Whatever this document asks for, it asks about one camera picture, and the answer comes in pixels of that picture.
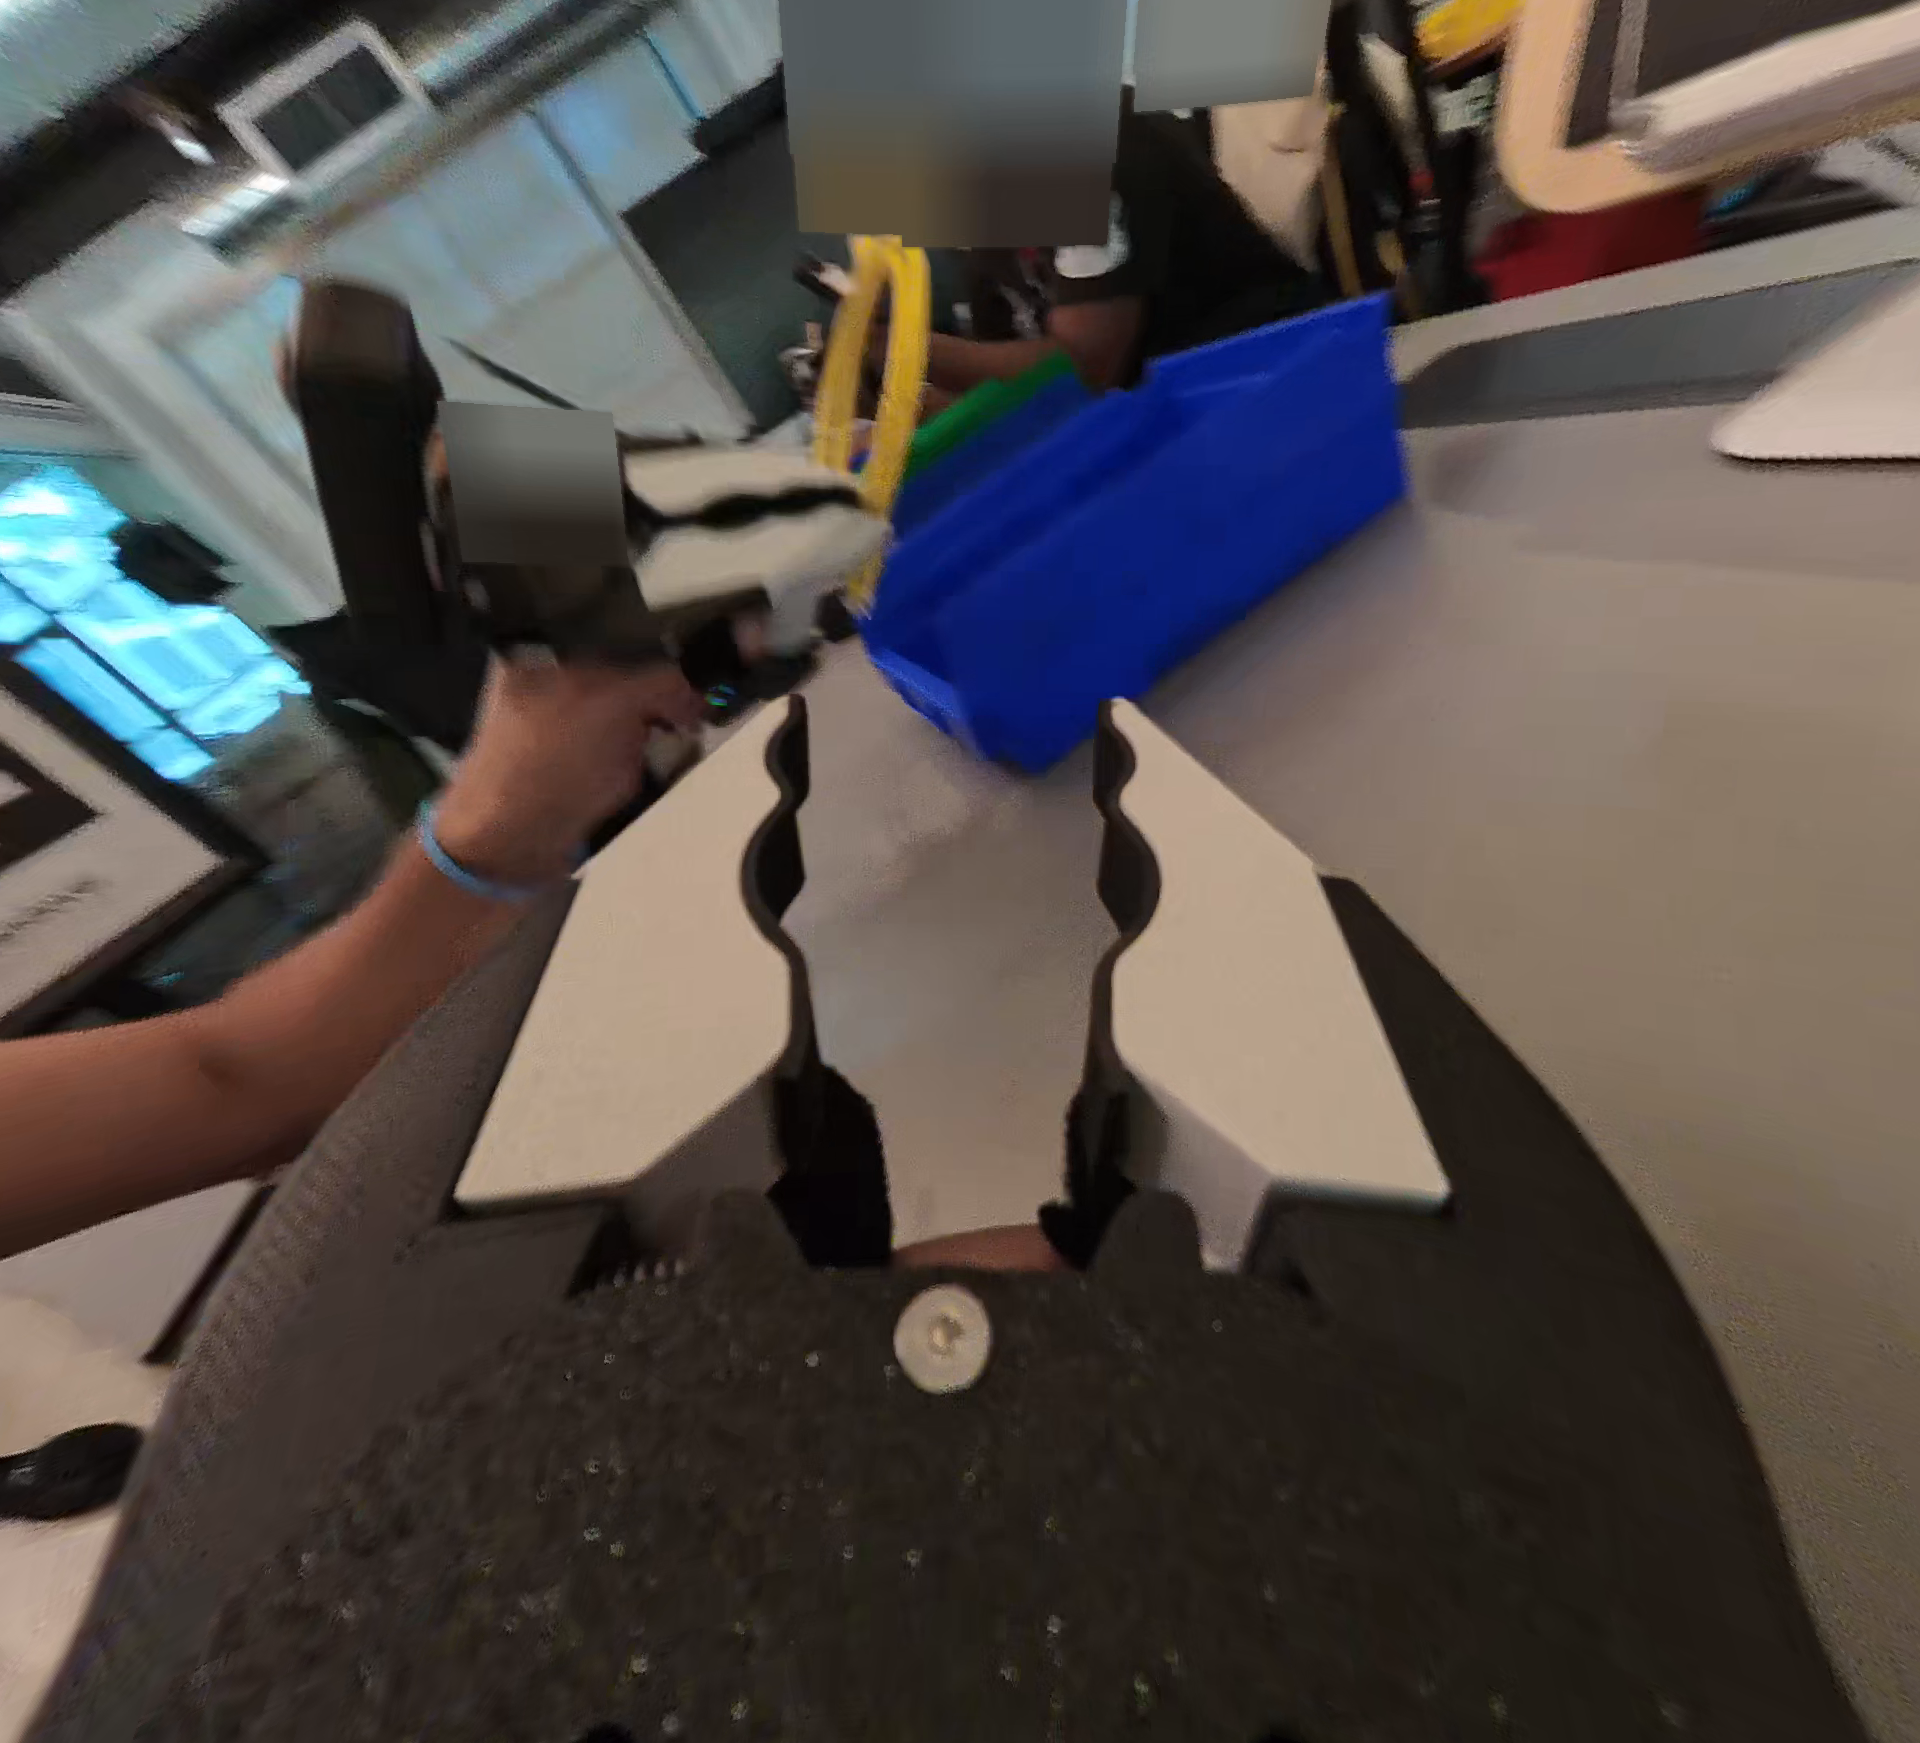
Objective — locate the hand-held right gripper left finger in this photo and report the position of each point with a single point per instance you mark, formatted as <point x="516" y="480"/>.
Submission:
<point x="645" y="1023"/>

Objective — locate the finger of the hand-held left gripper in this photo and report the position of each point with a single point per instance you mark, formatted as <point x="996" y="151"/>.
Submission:
<point x="749" y="480"/>
<point x="766" y="560"/>

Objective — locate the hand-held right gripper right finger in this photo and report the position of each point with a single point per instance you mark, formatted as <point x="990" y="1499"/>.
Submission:
<point x="1276" y="1023"/>

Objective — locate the blue plastic bin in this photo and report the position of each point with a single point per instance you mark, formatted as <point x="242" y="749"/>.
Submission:
<point x="1169" y="529"/>

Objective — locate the person's left forearm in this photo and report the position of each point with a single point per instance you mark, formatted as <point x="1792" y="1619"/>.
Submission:
<point x="225" y="1070"/>

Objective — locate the person's left hand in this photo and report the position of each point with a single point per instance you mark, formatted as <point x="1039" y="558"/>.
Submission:
<point x="555" y="754"/>

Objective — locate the large black monitor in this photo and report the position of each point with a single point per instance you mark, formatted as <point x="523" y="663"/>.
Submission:
<point x="719" y="274"/>

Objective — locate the blue wristband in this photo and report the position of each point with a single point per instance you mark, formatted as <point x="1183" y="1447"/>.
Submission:
<point x="480" y="875"/>

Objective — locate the blue bin with green liner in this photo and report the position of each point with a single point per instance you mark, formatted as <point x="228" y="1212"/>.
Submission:
<point x="990" y="412"/>

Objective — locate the white air vent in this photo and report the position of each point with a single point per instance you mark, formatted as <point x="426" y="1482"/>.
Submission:
<point x="322" y="101"/>

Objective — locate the large framed tag sign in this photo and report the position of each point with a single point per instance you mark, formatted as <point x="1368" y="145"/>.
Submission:
<point x="90" y="875"/>

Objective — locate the black badge reel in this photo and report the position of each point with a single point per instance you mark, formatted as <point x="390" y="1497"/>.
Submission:
<point x="69" y="1472"/>

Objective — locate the dark desk mat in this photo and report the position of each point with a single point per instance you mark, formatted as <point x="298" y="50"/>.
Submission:
<point x="1619" y="341"/>

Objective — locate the red floor bin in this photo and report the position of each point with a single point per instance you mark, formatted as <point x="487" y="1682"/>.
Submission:
<point x="1590" y="251"/>

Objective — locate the black wall speaker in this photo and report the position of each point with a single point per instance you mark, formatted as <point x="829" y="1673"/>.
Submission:
<point x="173" y="561"/>

